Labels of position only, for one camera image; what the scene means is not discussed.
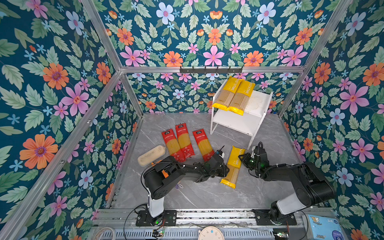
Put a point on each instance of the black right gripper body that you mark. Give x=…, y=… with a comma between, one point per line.
x=250, y=162

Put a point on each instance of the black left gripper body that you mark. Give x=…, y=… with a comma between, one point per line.
x=221, y=171

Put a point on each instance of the yellow spaghetti bag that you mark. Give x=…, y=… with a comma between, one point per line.
x=226, y=94
x=241, y=98
x=234, y=165

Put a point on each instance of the red spaghetti bag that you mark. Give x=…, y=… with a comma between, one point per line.
x=184, y=140
x=173, y=145
x=204, y=144

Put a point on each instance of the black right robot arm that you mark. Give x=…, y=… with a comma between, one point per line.
x=310, y=184

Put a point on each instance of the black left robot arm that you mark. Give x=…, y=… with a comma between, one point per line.
x=162, y=177

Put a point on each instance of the white two-tier shelf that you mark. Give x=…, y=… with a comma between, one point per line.
x=250, y=122

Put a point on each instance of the orange plush toy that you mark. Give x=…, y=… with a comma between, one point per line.
x=165, y=174

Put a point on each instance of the beige bread loaf toy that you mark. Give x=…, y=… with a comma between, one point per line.
x=151, y=155

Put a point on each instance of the white round timer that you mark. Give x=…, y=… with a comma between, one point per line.
x=210, y=233

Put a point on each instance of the blue tissue pack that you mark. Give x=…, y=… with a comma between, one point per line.
x=324, y=228

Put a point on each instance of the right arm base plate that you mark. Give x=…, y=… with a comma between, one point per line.
x=264, y=217

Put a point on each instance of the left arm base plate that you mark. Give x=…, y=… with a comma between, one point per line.
x=167, y=218

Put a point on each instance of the black hook rail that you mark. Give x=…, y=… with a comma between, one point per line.
x=211, y=70

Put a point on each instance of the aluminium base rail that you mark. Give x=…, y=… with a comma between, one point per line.
x=220, y=218

